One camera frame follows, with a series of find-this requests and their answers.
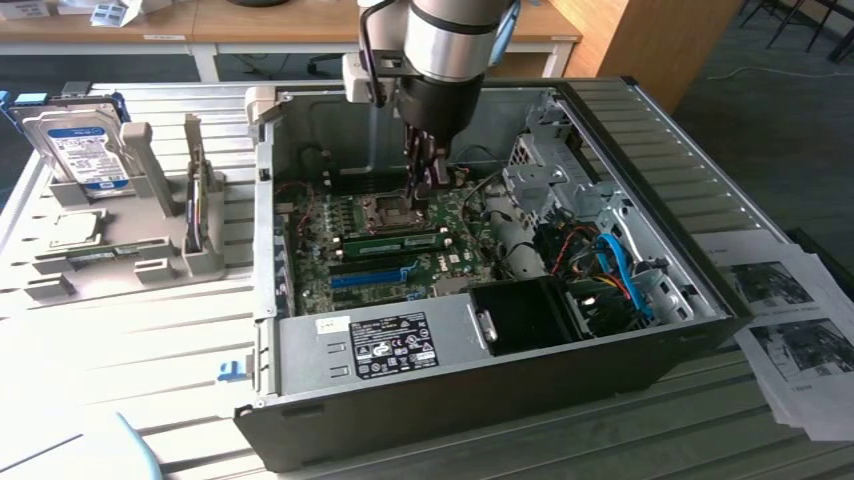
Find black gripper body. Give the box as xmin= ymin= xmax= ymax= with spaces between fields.
xmin=393 ymin=73 xmax=486 ymax=141

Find green installed RAM stick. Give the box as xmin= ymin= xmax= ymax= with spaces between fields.
xmin=340 ymin=234 xmax=442 ymax=260

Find CPU socket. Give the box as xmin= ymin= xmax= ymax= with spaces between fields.
xmin=352 ymin=191 xmax=436 ymax=235

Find green motherboard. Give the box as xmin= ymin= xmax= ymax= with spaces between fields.
xmin=270 ymin=187 xmax=502 ymax=317

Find blue expansion slot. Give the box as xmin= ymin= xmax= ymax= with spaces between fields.
xmin=328 ymin=268 xmax=409 ymax=290

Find metal disk bay cage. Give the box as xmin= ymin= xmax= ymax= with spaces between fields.
xmin=497 ymin=88 xmax=723 ymax=329

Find black fan shroud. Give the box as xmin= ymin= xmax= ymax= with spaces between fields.
xmin=464 ymin=276 xmax=576 ymax=357

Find grey power supply unit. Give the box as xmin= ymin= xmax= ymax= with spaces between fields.
xmin=274 ymin=293 xmax=498 ymax=397

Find graphics card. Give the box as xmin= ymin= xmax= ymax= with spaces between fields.
xmin=184 ymin=153 xmax=213 ymax=252

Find wooden cabinet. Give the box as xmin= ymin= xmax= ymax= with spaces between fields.
xmin=564 ymin=0 xmax=743 ymax=116

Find grey parts rack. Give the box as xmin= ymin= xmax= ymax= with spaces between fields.
xmin=23 ymin=113 xmax=232 ymax=302

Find black open PC case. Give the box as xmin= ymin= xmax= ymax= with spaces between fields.
xmin=230 ymin=74 xmax=796 ymax=475

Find blue case clip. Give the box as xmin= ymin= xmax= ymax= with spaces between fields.
xmin=214 ymin=361 xmax=249 ymax=385

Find hard disk with blue label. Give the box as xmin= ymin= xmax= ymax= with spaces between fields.
xmin=21 ymin=110 xmax=132 ymax=197

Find silver CPU chip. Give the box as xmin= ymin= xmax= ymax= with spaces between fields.
xmin=46 ymin=208 xmax=109 ymax=250

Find white boxes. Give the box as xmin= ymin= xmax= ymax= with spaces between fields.
xmin=0 ymin=0 xmax=145 ymax=29

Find black chair legs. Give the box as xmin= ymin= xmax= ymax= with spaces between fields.
xmin=736 ymin=0 xmax=854 ymax=64

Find hard disk in blue caddy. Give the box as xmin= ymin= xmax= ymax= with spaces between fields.
xmin=0 ymin=91 xmax=129 ymax=132

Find printed paper stack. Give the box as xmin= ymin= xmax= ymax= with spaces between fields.
xmin=691 ymin=228 xmax=854 ymax=443

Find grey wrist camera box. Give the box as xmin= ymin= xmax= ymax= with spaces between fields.
xmin=341 ymin=51 xmax=402 ymax=105

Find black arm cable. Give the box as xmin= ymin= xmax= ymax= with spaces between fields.
xmin=357 ymin=0 xmax=390 ymax=108

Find wooden desk with white frame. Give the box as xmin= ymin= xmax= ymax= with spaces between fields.
xmin=0 ymin=0 xmax=583 ymax=84

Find blue SATA wire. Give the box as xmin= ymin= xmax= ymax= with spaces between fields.
xmin=597 ymin=231 xmax=653 ymax=317

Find white floor cable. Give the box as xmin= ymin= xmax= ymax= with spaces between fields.
xmin=704 ymin=62 xmax=854 ymax=82

